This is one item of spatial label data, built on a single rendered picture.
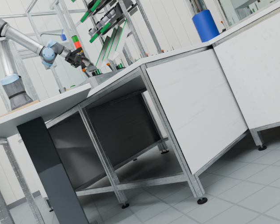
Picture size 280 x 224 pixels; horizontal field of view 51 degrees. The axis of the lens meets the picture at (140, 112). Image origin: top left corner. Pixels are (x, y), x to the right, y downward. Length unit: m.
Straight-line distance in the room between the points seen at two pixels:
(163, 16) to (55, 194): 4.54
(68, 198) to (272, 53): 1.58
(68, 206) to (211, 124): 1.05
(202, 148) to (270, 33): 0.82
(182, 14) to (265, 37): 4.16
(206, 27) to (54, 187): 1.66
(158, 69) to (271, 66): 0.75
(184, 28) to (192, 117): 4.34
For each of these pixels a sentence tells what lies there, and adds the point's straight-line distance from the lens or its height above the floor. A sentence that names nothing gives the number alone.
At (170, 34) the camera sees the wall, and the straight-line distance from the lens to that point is 5.83.
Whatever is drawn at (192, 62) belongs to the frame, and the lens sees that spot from 1.94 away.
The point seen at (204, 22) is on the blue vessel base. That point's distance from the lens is 2.50.
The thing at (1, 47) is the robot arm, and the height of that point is 1.39.
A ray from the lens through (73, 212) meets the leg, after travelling 2.03.
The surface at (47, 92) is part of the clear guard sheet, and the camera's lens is 3.64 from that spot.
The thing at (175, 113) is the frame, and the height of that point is 0.51.
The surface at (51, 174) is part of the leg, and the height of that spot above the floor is 0.46.
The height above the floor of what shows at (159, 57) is 0.84.
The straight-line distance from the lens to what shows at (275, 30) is 2.01.
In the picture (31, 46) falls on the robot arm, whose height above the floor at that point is 1.29.
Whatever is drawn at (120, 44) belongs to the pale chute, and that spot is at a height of 1.04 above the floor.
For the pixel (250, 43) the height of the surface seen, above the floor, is 0.72.
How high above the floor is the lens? 0.61
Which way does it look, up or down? level
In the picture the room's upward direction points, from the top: 24 degrees counter-clockwise
